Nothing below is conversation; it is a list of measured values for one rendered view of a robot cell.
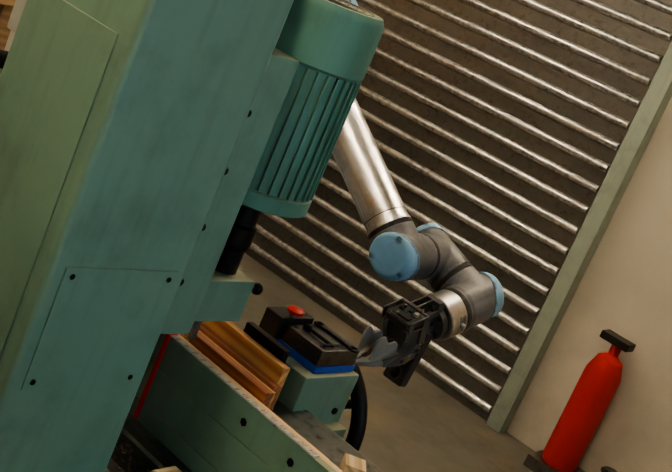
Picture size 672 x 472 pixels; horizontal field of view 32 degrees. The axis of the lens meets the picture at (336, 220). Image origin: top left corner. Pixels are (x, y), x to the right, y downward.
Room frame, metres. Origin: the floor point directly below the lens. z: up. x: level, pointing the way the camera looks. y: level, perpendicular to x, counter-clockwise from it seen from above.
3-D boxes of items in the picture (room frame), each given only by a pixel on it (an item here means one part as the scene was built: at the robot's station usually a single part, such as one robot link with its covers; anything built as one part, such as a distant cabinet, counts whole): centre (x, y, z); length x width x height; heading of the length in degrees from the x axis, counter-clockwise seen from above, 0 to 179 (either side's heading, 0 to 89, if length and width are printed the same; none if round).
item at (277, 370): (1.72, 0.06, 0.94); 0.21 x 0.01 x 0.08; 53
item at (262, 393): (1.65, 0.06, 0.93); 0.18 x 0.02 x 0.06; 53
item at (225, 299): (1.67, 0.14, 1.03); 0.14 x 0.07 x 0.09; 143
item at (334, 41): (1.68, 0.13, 1.35); 0.18 x 0.18 x 0.31
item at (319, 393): (1.80, -0.04, 0.91); 0.15 x 0.14 x 0.09; 53
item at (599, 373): (4.26, -1.15, 0.30); 0.19 x 0.18 x 0.60; 146
